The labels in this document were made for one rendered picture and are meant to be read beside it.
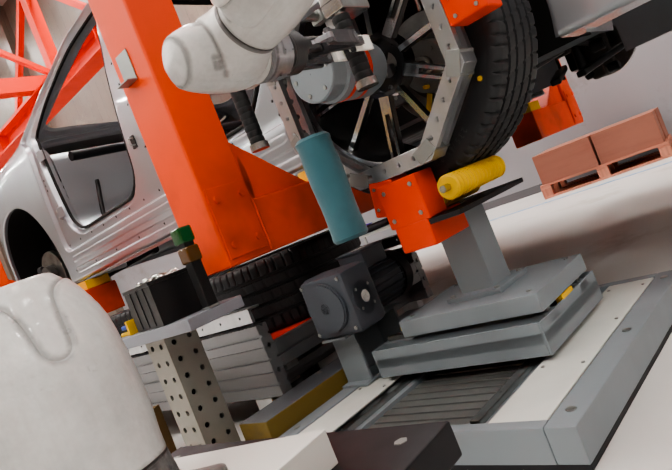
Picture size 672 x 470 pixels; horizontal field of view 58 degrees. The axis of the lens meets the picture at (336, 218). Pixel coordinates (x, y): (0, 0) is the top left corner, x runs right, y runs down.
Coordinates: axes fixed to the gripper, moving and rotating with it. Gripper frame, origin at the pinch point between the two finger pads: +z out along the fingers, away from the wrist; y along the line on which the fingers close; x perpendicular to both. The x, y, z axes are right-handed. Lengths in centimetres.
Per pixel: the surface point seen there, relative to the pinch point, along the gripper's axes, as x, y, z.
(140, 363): -52, -148, 12
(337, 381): -72, -62, 21
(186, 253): -23, -59, -12
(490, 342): -69, -11, 23
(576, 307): -70, 3, 42
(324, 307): -50, -53, 19
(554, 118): -23, -65, 251
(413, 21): 16, -22, 66
